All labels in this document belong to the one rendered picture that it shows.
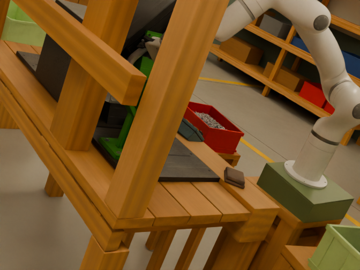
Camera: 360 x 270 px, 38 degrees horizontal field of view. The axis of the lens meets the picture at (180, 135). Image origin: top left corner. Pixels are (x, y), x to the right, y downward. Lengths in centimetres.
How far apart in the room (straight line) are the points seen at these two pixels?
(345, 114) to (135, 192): 89
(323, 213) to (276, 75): 579
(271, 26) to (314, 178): 592
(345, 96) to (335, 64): 13
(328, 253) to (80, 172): 86
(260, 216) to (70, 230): 138
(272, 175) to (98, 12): 95
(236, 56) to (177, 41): 704
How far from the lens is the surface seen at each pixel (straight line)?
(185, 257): 280
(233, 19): 177
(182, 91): 136
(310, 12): 179
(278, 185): 211
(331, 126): 206
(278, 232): 210
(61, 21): 177
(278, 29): 786
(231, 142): 249
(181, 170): 187
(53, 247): 282
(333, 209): 216
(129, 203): 147
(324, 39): 192
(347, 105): 198
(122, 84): 140
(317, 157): 211
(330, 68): 195
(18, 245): 277
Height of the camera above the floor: 163
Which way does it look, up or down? 19 degrees down
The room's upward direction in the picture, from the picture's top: 22 degrees clockwise
